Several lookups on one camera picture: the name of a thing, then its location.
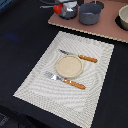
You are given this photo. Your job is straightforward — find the dark grey cooking pot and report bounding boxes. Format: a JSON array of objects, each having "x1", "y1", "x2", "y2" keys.
[{"x1": 79, "y1": 3, "x2": 101, "y2": 25}]

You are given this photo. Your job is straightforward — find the knife with orange handle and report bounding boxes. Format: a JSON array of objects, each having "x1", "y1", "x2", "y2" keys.
[{"x1": 59, "y1": 49, "x2": 98, "y2": 63}]

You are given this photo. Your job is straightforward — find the grey pan with handle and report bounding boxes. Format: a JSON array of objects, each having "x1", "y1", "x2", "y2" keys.
[{"x1": 39, "y1": 0, "x2": 78, "y2": 19}]

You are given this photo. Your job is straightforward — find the fork with orange handle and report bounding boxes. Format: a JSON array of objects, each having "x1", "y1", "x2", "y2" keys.
[{"x1": 45, "y1": 72, "x2": 86, "y2": 89}]

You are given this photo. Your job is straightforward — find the white toy fish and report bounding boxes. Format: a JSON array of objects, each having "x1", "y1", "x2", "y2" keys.
[{"x1": 59, "y1": 0, "x2": 77, "y2": 12}]

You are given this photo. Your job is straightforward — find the beige woven placemat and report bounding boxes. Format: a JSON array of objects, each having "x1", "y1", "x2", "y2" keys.
[{"x1": 14, "y1": 31, "x2": 114, "y2": 128}]

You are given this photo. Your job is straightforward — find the beige bowl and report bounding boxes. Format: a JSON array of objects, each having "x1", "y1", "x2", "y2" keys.
[{"x1": 119, "y1": 5, "x2": 128, "y2": 30}]

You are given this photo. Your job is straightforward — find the pink stove board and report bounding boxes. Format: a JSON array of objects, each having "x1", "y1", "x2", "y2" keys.
[{"x1": 48, "y1": 0, "x2": 128, "y2": 43}]

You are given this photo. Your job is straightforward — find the round beige plate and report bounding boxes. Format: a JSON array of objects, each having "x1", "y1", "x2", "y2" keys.
[{"x1": 56, "y1": 55, "x2": 83, "y2": 78}]

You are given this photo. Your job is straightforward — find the red toy tomato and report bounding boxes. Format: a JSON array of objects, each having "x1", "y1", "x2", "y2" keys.
[{"x1": 53, "y1": 4, "x2": 63, "y2": 14}]

